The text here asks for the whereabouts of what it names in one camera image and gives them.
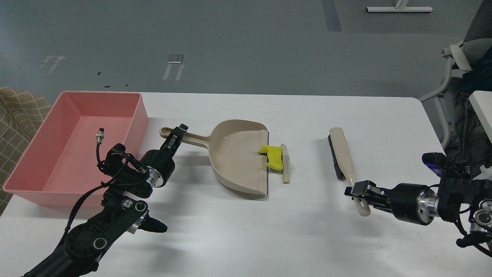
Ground grey white office chair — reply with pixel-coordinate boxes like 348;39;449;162
418;0;492;149

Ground yellow garbage piece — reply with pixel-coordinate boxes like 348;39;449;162
257;145;284;172

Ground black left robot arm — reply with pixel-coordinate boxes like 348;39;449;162
25;124;188;277

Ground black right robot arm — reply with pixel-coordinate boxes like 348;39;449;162
344;152;491;256

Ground pale translucent garbage strip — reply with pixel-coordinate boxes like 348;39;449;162
281;144;291;184

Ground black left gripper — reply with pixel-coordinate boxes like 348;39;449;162
140;124;188;188

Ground white bar floor fixture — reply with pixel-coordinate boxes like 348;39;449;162
366;0;434;13

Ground beige hand brush black bristles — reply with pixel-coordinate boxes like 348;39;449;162
329;127;357;196

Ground beige plastic dustpan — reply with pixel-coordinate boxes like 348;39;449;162
181;119;269;198

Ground pink plastic bin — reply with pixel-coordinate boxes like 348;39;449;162
4;91;149;207

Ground seated person teal sweater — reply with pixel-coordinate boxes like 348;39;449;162
459;60;492;93

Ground beige checkered fabric seat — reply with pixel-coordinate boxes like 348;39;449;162
0;86;52;216

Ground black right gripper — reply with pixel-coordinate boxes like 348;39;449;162
344;180;439;225

